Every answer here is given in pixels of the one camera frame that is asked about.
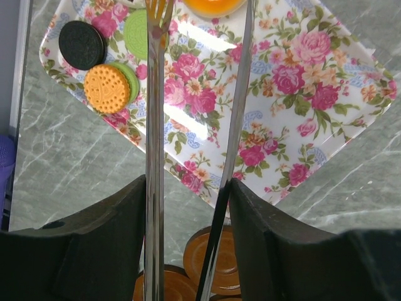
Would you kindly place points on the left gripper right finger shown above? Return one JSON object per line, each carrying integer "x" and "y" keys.
{"x": 281, "y": 258}

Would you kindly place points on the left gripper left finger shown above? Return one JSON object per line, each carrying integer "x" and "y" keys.
{"x": 93, "y": 254}

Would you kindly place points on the metal fork tongs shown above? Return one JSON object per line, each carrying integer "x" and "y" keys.
{"x": 159, "y": 15}

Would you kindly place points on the orange toy tart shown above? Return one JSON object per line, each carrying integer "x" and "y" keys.
{"x": 213, "y": 8}

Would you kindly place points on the brown wooden coaster upper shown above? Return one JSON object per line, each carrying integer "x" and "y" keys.
{"x": 226, "y": 277}

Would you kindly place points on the brown wooden coaster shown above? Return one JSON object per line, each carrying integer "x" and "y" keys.
{"x": 226, "y": 277}
{"x": 178, "y": 286}

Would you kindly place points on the brown wooden coaster middle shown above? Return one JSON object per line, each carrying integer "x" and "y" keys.
{"x": 178, "y": 286}

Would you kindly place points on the orange green sandwich cookie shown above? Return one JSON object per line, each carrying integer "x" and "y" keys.
{"x": 110, "y": 87}

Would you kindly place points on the floral serving tray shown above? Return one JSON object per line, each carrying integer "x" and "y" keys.
{"x": 312, "y": 88}

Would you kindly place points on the black sandwich cookie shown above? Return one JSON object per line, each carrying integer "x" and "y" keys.
{"x": 82, "y": 45}

